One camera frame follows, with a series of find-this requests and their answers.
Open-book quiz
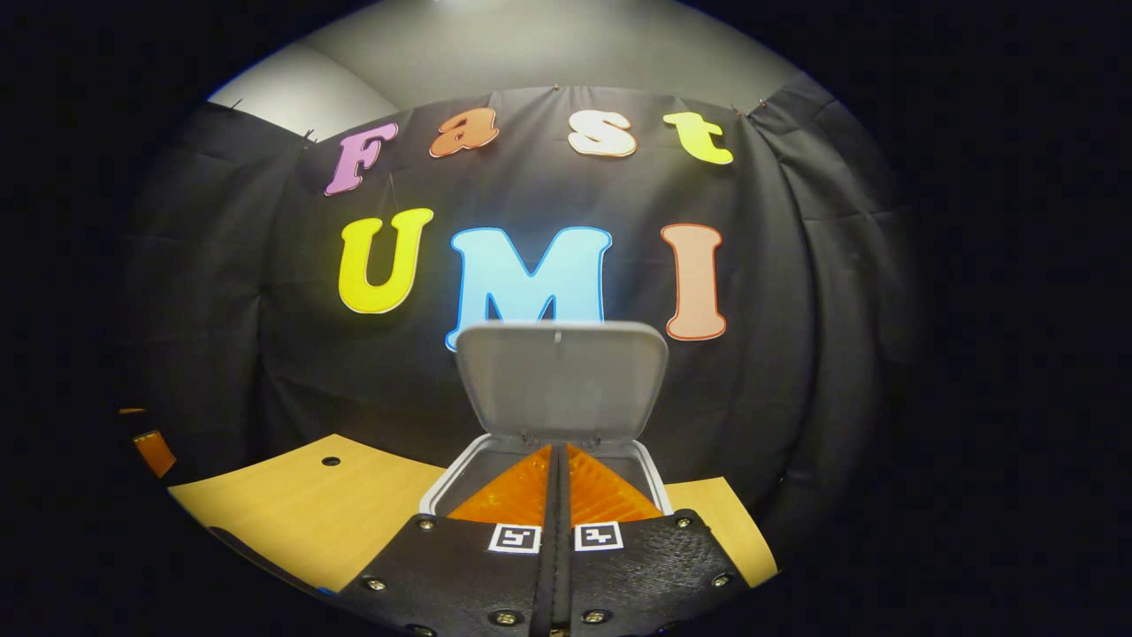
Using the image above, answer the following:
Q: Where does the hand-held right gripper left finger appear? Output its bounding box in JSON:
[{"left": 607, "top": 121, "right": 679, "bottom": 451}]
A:
[{"left": 340, "top": 445, "right": 567, "bottom": 637}]

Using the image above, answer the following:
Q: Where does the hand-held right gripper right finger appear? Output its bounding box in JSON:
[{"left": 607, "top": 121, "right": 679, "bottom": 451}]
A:
[{"left": 553, "top": 442, "right": 753, "bottom": 637}]

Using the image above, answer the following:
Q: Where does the black backdrop cloth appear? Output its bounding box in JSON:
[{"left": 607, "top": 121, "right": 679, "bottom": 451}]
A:
[{"left": 115, "top": 75, "right": 921, "bottom": 541}]

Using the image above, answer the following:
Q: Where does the white desktop garbage bin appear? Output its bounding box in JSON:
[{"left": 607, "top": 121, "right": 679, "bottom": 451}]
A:
[{"left": 419, "top": 320, "right": 675, "bottom": 518}]

